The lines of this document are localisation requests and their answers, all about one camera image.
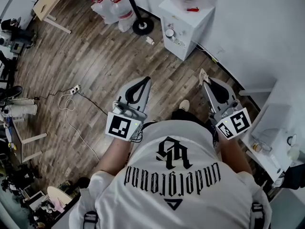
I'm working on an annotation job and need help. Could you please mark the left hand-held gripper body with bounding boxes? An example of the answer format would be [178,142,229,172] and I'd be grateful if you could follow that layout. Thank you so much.
[105,100,146,142]

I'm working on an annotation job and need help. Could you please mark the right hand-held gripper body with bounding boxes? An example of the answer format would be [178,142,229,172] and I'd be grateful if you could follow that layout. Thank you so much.
[214,100,253,140]

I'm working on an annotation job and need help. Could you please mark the person's left forearm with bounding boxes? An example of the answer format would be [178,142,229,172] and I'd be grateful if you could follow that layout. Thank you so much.
[94,134,134,177]

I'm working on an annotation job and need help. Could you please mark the person's right forearm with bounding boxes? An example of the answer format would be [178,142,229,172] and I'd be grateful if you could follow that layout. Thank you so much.
[217,132,254,174]

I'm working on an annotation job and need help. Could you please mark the black trousers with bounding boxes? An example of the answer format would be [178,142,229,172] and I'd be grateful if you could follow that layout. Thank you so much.
[171,109,213,130]

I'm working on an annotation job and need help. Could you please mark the white shoe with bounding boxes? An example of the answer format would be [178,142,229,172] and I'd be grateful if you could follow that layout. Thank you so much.
[178,99,191,112]

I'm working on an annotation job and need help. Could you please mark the white box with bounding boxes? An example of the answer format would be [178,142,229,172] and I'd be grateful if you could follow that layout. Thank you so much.
[251,103,293,150]

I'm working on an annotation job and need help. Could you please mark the small clear bottle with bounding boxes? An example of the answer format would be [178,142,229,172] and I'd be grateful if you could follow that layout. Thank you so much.
[286,134,301,162]

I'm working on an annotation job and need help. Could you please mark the black coat stand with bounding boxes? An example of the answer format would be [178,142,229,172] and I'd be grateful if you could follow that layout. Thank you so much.
[113,0,155,36]

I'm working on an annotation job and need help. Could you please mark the white water dispenser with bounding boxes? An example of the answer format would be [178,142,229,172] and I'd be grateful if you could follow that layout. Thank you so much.
[158,0,216,62]

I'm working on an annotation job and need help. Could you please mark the white printed t-shirt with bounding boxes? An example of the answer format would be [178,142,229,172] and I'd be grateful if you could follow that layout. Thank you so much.
[69,120,273,229]

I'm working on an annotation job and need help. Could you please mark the water bottles pack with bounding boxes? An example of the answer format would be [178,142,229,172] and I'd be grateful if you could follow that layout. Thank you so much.
[87,0,120,25]

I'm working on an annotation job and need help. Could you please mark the white leg desk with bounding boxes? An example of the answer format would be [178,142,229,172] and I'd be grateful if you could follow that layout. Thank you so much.
[9,117,48,164]

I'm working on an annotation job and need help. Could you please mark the round beige stool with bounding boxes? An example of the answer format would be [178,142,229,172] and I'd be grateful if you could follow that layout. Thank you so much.
[46,186,73,207]

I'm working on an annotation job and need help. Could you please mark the white backpack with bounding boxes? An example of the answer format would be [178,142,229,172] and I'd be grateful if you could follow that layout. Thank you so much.
[0,30,12,46]

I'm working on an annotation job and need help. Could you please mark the black gripper cable bundle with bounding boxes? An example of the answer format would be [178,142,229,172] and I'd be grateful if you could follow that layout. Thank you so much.
[130,122,146,143]

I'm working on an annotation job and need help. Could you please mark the black floor cable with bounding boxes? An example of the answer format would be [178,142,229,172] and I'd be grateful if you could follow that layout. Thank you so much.
[35,89,109,116]

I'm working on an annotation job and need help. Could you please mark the white floor cable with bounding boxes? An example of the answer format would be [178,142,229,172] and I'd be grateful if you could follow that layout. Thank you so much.
[58,91,101,162]

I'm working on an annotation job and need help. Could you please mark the black shoulder strap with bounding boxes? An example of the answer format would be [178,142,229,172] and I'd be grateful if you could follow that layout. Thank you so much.
[83,210,99,229]
[251,202,265,229]

